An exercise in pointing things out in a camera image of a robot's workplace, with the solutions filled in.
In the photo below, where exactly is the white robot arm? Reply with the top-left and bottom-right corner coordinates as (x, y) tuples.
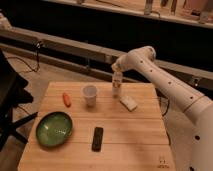
(112, 46), (213, 171)

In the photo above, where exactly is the translucent plastic cup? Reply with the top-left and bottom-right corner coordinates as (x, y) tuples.
(82, 85), (97, 107)

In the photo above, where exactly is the orange carrot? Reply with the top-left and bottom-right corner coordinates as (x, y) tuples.
(63, 93), (71, 107)

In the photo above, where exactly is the wooden table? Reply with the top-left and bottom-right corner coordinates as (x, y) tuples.
(18, 82), (176, 171)

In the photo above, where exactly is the black remote control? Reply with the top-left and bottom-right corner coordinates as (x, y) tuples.
(92, 127), (104, 152)

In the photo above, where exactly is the green bowl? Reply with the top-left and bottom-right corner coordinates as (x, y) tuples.
(35, 111), (73, 148)

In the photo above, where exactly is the black chair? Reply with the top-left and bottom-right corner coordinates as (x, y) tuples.
(0, 49), (37, 152)

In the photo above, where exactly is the black cable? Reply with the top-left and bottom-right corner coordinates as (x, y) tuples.
(5, 39), (44, 74)

